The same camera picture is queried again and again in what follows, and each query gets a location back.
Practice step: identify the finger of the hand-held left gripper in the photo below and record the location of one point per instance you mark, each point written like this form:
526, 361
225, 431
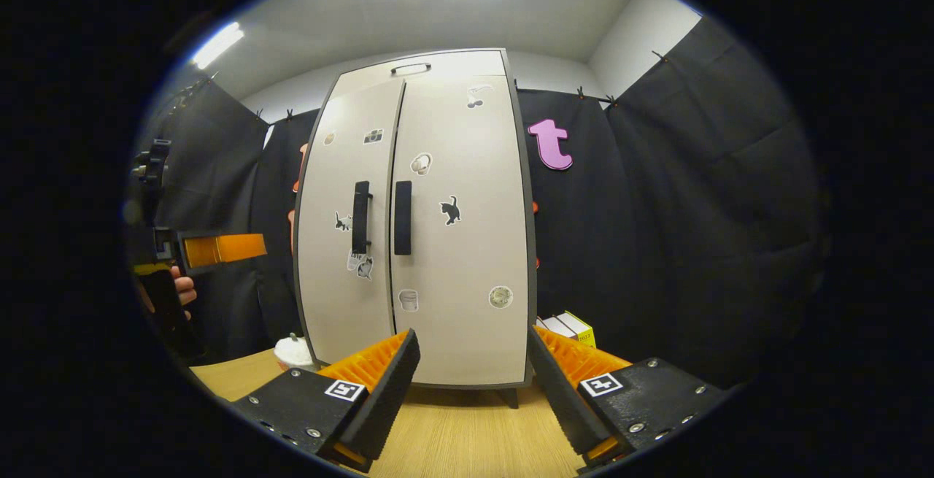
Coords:
219, 248

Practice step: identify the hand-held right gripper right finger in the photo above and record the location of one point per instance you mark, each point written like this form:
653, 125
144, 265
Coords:
556, 390

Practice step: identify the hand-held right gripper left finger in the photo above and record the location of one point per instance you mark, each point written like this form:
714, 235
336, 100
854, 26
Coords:
390, 394

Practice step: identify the white shoe cabinet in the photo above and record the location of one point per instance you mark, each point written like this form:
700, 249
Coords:
532, 244

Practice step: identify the white cabinet drawer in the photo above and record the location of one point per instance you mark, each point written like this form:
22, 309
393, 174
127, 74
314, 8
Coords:
467, 63

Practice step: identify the yellow and white box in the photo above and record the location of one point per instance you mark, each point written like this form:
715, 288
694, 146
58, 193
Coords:
580, 328

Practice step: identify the black backdrop cloth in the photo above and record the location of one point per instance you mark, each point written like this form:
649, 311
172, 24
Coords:
693, 208
219, 171

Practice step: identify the white round object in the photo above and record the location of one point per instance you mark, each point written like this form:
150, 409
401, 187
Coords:
295, 354

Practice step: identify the ceiling light panel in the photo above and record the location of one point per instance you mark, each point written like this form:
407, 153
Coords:
217, 46

